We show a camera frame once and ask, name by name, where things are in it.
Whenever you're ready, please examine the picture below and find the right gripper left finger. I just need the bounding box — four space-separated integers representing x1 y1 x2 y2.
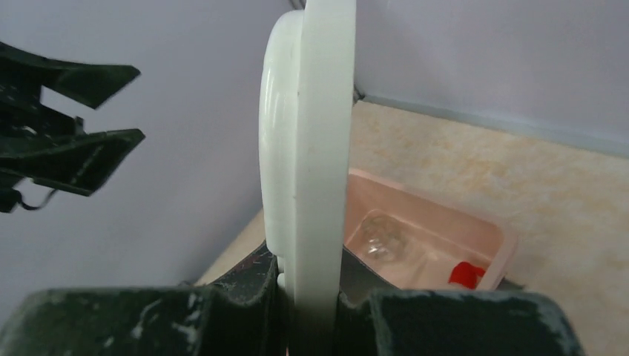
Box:
1 245 286 355

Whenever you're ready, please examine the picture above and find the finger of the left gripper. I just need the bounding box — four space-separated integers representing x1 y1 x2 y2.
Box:
1 42 140 109
1 128 145 197

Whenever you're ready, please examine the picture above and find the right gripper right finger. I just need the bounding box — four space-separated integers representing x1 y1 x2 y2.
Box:
336 249 585 355

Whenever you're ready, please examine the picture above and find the glass flask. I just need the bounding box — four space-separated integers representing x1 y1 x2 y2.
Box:
357 214 407 263

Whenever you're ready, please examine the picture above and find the pink plastic bin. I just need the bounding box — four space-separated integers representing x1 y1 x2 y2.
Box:
344 168 518 291

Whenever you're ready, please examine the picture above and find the white wash bottle red cap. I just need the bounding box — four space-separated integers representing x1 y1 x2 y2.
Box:
447 261 486 289

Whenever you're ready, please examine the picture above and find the white bin lid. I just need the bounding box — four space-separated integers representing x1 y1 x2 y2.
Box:
259 1 357 355

